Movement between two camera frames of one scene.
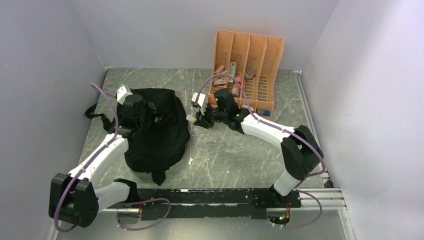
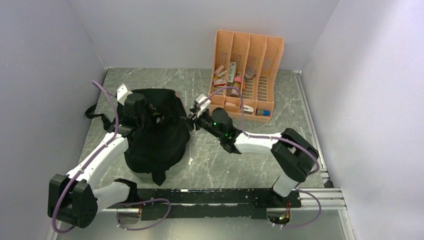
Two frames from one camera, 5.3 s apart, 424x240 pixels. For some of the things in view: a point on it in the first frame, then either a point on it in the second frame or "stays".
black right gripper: x=202 y=120 -> x=194 y=119
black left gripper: x=150 y=108 stays
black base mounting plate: x=195 y=203 stays
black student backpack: x=161 y=140 stays
